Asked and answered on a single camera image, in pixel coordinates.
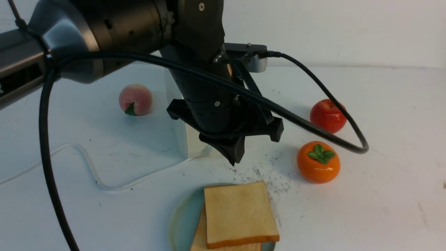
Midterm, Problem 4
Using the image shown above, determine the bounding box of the pink peach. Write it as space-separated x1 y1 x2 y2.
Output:
118 84 153 116

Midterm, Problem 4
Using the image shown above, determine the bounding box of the red apple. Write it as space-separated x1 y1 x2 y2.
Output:
310 99 347 134

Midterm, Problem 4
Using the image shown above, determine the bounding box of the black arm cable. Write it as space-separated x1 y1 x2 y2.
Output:
7 0 369 251

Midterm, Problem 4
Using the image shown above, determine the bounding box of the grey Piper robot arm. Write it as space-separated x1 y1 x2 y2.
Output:
1 0 284 164

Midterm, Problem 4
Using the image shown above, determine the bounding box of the light green plate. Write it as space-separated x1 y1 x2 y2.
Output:
169 184 276 251

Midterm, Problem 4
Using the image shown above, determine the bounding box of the orange persimmon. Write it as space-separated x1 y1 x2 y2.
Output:
296 141 341 184

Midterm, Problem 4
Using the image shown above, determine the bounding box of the white toaster power cord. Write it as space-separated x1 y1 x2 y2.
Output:
0 144 193 191

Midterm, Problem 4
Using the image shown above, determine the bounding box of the white two-slot toaster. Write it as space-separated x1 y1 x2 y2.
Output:
164 68 216 159

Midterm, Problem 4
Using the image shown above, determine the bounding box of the toast slice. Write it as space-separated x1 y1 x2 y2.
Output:
190 206 262 251
204 181 280 249

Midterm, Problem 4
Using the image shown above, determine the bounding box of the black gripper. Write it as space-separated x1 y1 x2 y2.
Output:
161 44 283 166

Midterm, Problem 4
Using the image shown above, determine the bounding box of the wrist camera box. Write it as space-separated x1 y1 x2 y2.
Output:
224 43 268 73

